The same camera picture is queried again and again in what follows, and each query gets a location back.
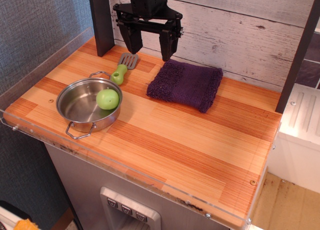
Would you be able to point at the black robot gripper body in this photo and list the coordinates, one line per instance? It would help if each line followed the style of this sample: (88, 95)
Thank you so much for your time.
(152, 16)

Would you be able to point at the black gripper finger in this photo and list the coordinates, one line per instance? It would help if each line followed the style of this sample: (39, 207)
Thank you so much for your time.
(168, 44)
(132, 37)

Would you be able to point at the folded violet towel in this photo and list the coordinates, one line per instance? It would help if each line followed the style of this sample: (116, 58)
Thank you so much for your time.
(187, 84)

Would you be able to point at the green toy apple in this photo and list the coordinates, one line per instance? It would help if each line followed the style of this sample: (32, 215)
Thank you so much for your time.
(107, 99)

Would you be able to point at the stainless steel pot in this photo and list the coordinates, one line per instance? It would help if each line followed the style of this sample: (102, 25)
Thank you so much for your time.
(77, 104)

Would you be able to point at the clear acrylic table guard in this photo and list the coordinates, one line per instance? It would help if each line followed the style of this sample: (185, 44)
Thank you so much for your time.
(212, 163)

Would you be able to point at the grey toy fridge cabinet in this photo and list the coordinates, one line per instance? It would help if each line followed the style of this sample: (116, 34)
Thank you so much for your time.
(83, 182)

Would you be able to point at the white toy sink unit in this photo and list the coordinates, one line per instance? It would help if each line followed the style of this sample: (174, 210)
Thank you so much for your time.
(295, 153)

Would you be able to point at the silver ice dispenser panel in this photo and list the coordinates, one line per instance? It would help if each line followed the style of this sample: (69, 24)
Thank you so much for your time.
(127, 211)

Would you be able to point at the orange yellow object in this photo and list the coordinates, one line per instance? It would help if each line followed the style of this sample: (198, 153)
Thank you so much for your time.
(25, 224)

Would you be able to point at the green handled grey spatula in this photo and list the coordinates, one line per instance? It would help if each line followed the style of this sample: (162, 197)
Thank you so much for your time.
(126, 62)

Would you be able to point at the dark left shelf post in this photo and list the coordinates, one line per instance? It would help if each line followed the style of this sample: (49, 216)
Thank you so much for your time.
(102, 25)

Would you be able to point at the dark shelf post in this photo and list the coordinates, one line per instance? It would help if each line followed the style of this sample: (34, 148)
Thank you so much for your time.
(102, 25)
(300, 53)

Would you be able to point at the dark right shelf post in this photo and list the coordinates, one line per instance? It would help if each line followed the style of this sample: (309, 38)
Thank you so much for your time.
(300, 53)

